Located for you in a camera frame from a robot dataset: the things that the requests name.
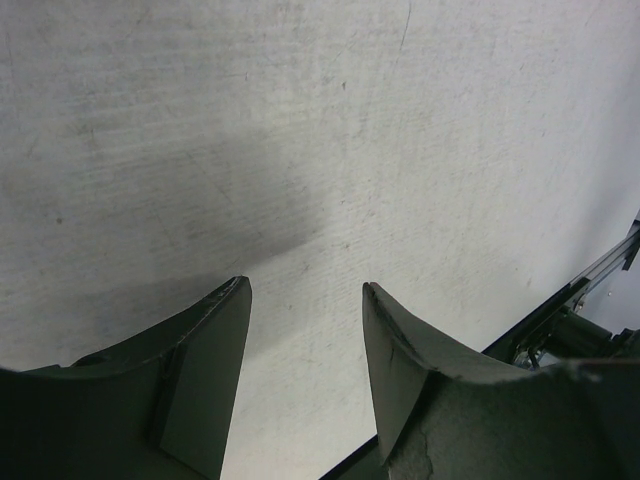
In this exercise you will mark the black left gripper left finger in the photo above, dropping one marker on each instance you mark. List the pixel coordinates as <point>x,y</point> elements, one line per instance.
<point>157,405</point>

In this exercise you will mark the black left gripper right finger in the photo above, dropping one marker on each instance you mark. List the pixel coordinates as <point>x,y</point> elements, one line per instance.
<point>446,411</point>

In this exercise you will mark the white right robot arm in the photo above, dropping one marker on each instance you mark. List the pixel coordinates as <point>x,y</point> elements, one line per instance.
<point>566,335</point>

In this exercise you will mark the aluminium front frame rail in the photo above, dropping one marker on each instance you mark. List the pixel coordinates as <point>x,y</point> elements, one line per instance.
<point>366,462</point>

